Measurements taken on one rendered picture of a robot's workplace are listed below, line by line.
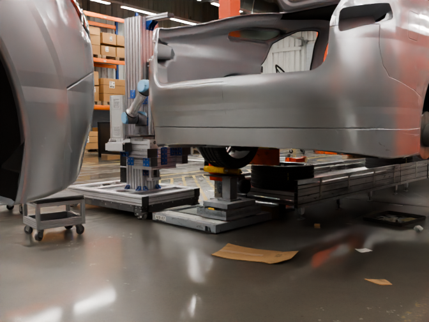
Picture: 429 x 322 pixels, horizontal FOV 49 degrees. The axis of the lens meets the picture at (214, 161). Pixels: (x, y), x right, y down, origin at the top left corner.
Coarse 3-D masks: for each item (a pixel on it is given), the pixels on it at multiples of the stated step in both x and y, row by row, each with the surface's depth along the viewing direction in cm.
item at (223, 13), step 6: (222, 0) 489; (228, 0) 483; (234, 0) 486; (222, 6) 489; (228, 6) 484; (234, 6) 487; (222, 12) 489; (228, 12) 484; (234, 12) 487; (222, 18) 490
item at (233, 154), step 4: (224, 148) 414; (232, 152) 452; (236, 152) 449; (240, 152) 446; (244, 152) 443; (248, 152) 440; (228, 156) 419; (232, 156) 444; (236, 156) 441; (240, 156) 439; (244, 156) 436
